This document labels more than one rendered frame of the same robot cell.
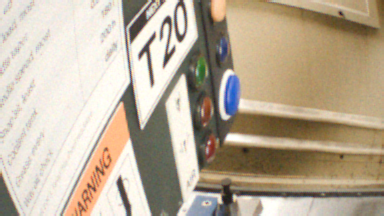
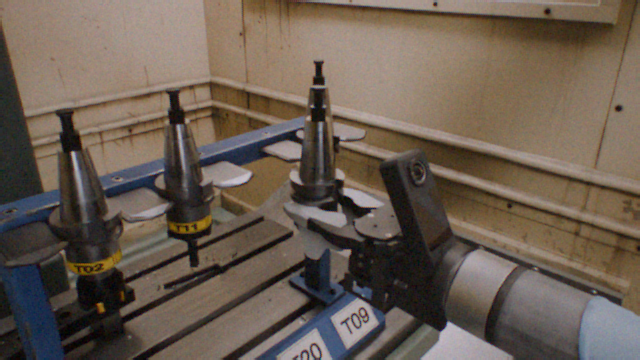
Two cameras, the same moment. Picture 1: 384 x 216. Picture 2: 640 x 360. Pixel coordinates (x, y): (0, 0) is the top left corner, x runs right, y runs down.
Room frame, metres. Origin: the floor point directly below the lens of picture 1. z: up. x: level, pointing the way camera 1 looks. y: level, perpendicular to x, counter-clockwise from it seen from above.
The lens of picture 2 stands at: (0.14, -0.26, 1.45)
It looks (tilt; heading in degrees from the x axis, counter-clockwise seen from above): 24 degrees down; 20
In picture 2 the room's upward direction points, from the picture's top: straight up
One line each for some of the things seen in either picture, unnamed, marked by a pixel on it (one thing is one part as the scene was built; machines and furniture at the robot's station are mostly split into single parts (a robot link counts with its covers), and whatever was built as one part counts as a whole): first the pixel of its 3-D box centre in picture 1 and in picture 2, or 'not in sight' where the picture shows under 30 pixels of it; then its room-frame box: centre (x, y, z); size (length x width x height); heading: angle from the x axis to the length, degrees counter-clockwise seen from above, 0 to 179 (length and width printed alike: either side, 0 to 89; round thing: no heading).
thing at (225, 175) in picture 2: not in sight; (225, 175); (0.62, 0.04, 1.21); 0.07 x 0.05 x 0.01; 67
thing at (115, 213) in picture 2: not in sight; (87, 223); (0.47, 0.10, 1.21); 0.06 x 0.06 x 0.03
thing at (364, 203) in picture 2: not in sight; (350, 215); (0.65, -0.11, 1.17); 0.09 x 0.03 x 0.06; 53
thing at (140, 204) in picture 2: not in sight; (140, 205); (0.52, 0.08, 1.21); 0.07 x 0.05 x 0.01; 67
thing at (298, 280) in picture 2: not in sight; (317, 216); (0.85, 0.00, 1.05); 0.10 x 0.05 x 0.30; 67
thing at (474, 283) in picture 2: not in sight; (482, 291); (0.55, -0.27, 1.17); 0.08 x 0.05 x 0.08; 157
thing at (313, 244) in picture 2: not in sight; (312, 234); (0.59, -0.09, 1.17); 0.09 x 0.03 x 0.06; 80
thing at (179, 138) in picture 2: not in sight; (180, 150); (0.57, 0.06, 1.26); 0.04 x 0.04 x 0.07
